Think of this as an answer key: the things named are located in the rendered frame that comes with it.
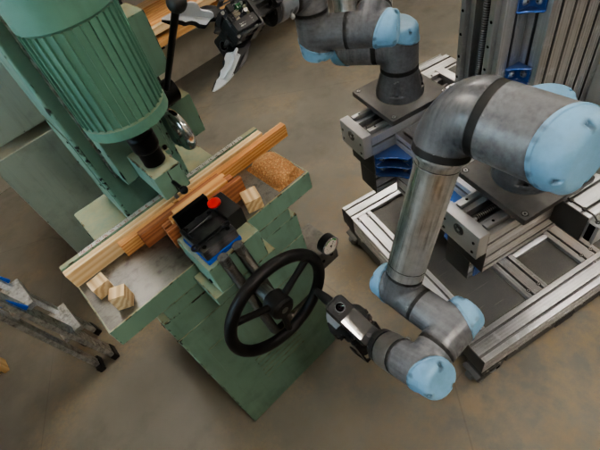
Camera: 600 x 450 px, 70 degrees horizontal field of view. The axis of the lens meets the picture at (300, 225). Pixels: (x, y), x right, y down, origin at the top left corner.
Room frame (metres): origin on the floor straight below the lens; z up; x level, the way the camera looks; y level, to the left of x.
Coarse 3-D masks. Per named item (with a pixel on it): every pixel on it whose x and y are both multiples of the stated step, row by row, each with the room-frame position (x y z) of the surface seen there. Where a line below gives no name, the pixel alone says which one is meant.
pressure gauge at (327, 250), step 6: (324, 234) 0.78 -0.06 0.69; (330, 234) 0.78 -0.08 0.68; (324, 240) 0.76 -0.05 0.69; (330, 240) 0.76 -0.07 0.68; (336, 240) 0.77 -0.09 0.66; (318, 246) 0.76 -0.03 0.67; (324, 246) 0.75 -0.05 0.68; (336, 246) 0.77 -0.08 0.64; (324, 252) 0.75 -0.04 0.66; (330, 252) 0.76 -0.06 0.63
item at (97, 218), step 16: (192, 160) 1.15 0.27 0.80; (96, 208) 1.06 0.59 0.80; (112, 208) 1.04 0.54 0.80; (96, 224) 0.99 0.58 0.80; (112, 224) 0.97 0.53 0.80; (288, 224) 0.78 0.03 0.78; (272, 240) 0.74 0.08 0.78; (288, 240) 0.77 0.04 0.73; (192, 304) 0.61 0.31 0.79; (208, 304) 0.63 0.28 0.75; (160, 320) 0.59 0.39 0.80; (176, 320) 0.59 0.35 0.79; (192, 320) 0.60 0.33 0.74; (176, 336) 0.57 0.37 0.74
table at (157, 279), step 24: (264, 192) 0.80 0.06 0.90; (288, 192) 0.79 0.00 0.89; (264, 216) 0.75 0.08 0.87; (168, 240) 0.74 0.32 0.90; (264, 240) 0.67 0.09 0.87; (120, 264) 0.71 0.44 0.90; (144, 264) 0.69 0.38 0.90; (168, 264) 0.66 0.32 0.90; (192, 264) 0.64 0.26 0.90; (144, 288) 0.62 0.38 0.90; (168, 288) 0.60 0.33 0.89; (216, 288) 0.58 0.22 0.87; (96, 312) 0.59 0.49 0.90; (120, 312) 0.57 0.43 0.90; (144, 312) 0.57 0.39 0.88; (120, 336) 0.53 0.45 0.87
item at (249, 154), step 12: (276, 132) 0.98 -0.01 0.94; (252, 144) 0.95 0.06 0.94; (264, 144) 0.96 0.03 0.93; (276, 144) 0.97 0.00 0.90; (240, 156) 0.92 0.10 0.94; (252, 156) 0.93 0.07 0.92; (228, 168) 0.89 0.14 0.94; (240, 168) 0.91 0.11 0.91; (204, 180) 0.87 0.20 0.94; (156, 216) 0.79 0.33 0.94; (120, 240) 0.75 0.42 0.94; (132, 240) 0.74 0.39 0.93; (132, 252) 0.73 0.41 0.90
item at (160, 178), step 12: (132, 156) 0.87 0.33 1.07; (168, 156) 0.83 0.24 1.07; (144, 168) 0.81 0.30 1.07; (156, 168) 0.80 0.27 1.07; (168, 168) 0.79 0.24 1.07; (180, 168) 0.80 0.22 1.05; (156, 180) 0.77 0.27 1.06; (168, 180) 0.78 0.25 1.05; (180, 180) 0.79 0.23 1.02; (168, 192) 0.77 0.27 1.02
